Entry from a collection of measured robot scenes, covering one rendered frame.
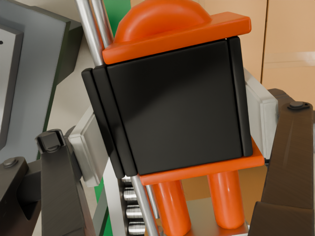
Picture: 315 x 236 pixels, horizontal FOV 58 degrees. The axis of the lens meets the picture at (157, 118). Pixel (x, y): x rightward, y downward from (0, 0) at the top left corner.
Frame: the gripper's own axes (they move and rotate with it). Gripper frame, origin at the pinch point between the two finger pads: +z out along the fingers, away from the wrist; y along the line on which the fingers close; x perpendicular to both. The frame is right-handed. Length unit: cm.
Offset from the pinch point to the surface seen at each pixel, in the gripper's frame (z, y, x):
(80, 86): 128, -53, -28
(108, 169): 68, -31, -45
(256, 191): 54, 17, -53
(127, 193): 74, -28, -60
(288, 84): 74, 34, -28
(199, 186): 57, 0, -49
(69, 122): 128, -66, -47
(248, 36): 74, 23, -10
